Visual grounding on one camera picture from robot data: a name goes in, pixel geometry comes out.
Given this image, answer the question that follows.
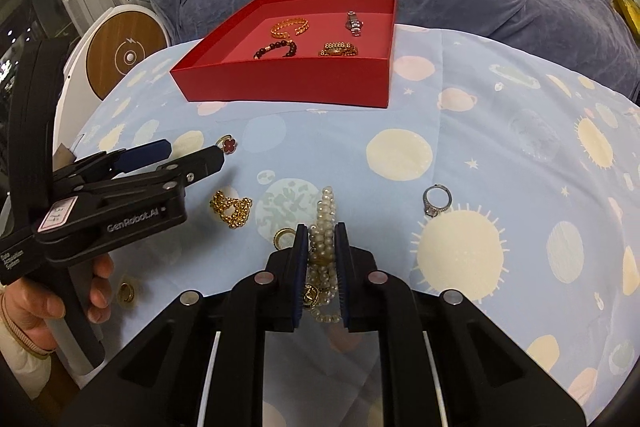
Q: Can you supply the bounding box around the pearl multi-strand bracelet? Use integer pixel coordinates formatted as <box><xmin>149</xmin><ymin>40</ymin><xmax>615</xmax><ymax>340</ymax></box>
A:
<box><xmin>301</xmin><ymin>185</ymin><xmax>345</xmax><ymax>324</ymax></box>

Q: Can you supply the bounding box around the red clover ring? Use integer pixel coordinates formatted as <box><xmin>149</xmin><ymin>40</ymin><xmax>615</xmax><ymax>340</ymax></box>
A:
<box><xmin>214</xmin><ymin>133</ymin><xmax>239</xmax><ymax>156</ymax></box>

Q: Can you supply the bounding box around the white sleeve forearm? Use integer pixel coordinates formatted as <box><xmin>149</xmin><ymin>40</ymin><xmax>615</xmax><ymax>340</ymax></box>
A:
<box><xmin>0</xmin><ymin>322</ymin><xmax>51</xmax><ymax>400</ymax></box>

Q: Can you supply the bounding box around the red jewelry box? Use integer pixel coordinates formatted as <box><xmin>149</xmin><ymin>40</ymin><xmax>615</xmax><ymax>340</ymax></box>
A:
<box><xmin>170</xmin><ymin>0</ymin><xmax>397</xmax><ymax>108</ymax></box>

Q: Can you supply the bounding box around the person's left hand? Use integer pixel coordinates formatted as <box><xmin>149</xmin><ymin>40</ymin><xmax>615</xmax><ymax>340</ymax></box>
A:
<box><xmin>2</xmin><ymin>252</ymin><xmax>115</xmax><ymax>353</ymax></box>

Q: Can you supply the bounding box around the gold hoop earring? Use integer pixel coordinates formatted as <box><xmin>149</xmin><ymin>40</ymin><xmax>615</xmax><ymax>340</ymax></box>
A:
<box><xmin>272</xmin><ymin>228</ymin><xmax>296</xmax><ymax>251</ymax></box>

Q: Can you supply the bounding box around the round wooden white device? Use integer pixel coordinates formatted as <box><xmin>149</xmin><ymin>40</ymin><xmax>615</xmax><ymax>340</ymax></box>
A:
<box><xmin>53</xmin><ymin>4</ymin><xmax>169</xmax><ymax>148</ymax></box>

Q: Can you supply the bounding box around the light blue planet blanket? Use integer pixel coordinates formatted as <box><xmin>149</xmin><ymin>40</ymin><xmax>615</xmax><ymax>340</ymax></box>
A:
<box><xmin>73</xmin><ymin>25</ymin><xmax>639</xmax><ymax>419</ymax></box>

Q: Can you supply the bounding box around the silver wrist watch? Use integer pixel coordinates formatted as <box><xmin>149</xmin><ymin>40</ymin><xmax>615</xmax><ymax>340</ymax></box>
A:
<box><xmin>345</xmin><ymin>11</ymin><xmax>363</xmax><ymax>37</ymax></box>

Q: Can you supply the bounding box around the gold chain bracelet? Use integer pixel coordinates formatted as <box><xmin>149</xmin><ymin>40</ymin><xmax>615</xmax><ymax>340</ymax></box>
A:
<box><xmin>208</xmin><ymin>189</ymin><xmax>254</xmax><ymax>230</ymax></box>

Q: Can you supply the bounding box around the silver diamond ring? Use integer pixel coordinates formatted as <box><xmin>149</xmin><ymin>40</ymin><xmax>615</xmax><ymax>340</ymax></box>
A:
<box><xmin>422</xmin><ymin>183</ymin><xmax>454</xmax><ymax>218</ymax></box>

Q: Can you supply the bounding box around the dark bead bracelet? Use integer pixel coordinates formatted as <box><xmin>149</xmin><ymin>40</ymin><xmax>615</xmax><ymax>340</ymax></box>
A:
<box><xmin>252</xmin><ymin>39</ymin><xmax>300</xmax><ymax>61</ymax></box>

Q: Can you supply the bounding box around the gold cuff bracelet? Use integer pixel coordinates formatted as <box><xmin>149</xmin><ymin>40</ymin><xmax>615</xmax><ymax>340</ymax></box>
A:
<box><xmin>269</xmin><ymin>17</ymin><xmax>310</xmax><ymax>39</ymax></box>

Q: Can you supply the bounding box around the gold bead bracelet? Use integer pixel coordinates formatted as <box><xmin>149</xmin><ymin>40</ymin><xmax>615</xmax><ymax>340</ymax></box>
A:
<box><xmin>318</xmin><ymin>40</ymin><xmax>360</xmax><ymax>58</ymax></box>

